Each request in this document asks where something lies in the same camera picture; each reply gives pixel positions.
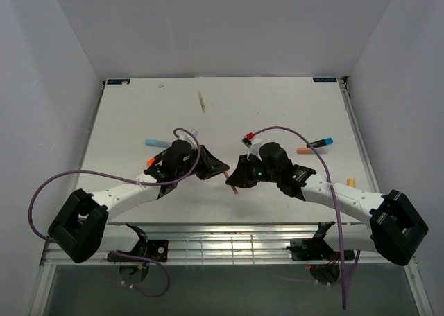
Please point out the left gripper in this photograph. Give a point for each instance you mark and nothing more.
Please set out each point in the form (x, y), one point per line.
(209, 161)

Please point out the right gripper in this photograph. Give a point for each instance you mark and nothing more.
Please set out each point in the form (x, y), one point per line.
(241, 177)

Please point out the light blue highlighter marker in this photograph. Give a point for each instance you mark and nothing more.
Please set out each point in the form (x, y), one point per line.
(157, 143)

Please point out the black marker orange cap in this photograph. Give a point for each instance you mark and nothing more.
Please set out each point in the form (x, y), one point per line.
(155, 160)

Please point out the yellow thin highlighter pen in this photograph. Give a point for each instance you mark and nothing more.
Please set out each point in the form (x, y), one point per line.
(202, 103)

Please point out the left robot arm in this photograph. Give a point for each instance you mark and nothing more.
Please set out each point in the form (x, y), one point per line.
(84, 226)

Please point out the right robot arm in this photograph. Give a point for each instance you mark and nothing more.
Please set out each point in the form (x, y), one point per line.
(388, 224)

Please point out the peach cap clear highlighter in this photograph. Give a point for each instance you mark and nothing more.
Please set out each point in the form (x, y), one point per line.
(310, 151)

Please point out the black marker blue cap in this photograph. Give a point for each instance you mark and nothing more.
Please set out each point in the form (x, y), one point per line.
(321, 143)

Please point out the right blue corner label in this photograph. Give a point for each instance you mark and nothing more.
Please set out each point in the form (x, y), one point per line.
(324, 80)

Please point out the blue corner label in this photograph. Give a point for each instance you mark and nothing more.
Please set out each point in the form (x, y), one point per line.
(324, 80)
(119, 81)

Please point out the left blue corner label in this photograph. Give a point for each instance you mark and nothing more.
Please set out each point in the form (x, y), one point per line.
(119, 81)

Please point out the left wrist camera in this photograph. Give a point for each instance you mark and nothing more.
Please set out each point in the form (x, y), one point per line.
(191, 137)

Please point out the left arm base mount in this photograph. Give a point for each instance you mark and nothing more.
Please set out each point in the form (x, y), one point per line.
(156, 250)

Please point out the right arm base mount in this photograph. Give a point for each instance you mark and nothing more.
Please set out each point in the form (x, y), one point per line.
(310, 250)

